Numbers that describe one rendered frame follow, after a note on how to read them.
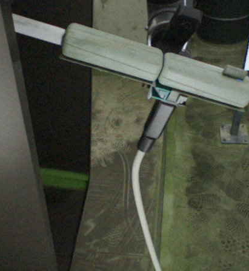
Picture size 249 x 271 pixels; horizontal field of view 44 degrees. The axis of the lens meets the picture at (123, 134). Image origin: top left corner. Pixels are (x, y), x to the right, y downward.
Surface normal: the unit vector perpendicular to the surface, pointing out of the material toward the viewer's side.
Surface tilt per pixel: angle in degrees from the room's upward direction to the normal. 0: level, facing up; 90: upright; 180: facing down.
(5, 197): 90
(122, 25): 90
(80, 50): 90
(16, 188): 90
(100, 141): 0
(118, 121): 0
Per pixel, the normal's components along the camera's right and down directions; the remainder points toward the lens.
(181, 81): -0.11, 0.72
